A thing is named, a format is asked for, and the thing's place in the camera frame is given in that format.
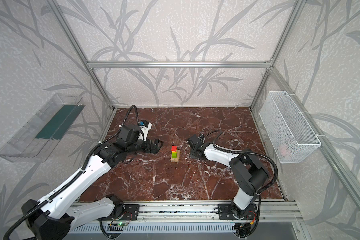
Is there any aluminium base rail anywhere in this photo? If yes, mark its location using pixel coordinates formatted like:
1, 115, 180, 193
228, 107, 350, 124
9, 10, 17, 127
49, 200, 304, 224

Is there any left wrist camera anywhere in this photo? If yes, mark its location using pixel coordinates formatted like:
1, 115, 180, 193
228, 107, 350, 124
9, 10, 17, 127
138, 120, 152, 141

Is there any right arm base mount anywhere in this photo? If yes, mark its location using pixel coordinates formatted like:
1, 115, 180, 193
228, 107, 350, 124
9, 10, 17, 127
213, 203, 258, 222

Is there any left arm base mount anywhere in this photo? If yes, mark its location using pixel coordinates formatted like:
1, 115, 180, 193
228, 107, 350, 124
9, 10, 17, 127
108, 204, 140, 221

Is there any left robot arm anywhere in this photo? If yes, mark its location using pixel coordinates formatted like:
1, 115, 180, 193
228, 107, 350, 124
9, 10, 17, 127
3, 121, 164, 240

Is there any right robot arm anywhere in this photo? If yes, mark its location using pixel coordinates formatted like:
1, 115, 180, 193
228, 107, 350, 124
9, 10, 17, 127
187, 135, 279, 219

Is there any white wire wall basket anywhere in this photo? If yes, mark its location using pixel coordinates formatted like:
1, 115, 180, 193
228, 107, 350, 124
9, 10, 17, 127
259, 91, 322, 164

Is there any aluminium frame crossbar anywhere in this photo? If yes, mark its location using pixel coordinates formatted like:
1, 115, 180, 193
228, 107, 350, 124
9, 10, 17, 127
87, 61, 271, 68

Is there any clear plastic wall bin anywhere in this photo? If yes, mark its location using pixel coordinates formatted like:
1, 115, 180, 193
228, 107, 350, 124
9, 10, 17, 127
0, 94, 85, 163

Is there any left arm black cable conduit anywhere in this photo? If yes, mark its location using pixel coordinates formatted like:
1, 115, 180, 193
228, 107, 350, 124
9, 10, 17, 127
2, 104, 139, 240

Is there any grooved natural wood block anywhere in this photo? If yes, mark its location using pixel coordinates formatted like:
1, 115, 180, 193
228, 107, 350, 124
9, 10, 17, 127
170, 150, 181, 163

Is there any green long block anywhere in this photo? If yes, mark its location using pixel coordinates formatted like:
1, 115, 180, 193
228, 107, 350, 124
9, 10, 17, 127
171, 152, 178, 160

